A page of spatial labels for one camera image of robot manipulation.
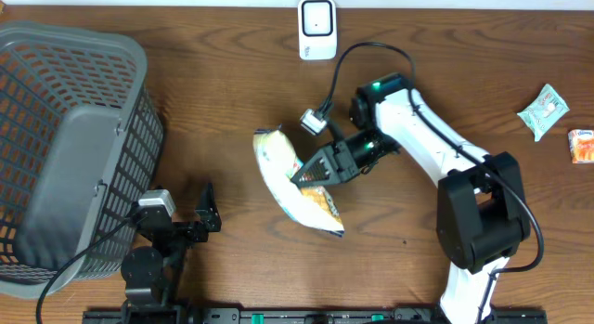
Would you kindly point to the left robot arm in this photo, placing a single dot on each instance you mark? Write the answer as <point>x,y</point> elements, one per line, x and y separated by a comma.
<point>152,273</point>

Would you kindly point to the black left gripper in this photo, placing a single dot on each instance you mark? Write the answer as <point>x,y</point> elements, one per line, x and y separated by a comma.
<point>208,219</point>

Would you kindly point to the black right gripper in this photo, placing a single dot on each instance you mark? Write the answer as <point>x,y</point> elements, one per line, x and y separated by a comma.
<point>329,162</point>

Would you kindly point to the teal wet wipes pack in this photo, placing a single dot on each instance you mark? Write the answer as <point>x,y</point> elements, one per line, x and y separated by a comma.
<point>544,112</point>

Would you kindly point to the grey plastic basket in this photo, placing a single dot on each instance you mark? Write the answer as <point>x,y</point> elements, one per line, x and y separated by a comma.
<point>80,142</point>

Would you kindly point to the white barcode scanner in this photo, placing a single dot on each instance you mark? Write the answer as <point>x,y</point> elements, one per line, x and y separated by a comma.
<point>318,33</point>

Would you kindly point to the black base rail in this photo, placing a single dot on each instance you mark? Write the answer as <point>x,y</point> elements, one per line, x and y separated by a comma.
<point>278,315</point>

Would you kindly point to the yellow snack bag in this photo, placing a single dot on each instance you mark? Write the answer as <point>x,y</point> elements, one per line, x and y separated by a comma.
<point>278,163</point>

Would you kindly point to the orange tissue pack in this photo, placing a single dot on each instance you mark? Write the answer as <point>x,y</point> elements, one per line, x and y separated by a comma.
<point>581,145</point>

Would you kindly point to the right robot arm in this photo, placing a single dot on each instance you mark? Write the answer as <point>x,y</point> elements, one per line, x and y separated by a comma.
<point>482,216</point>

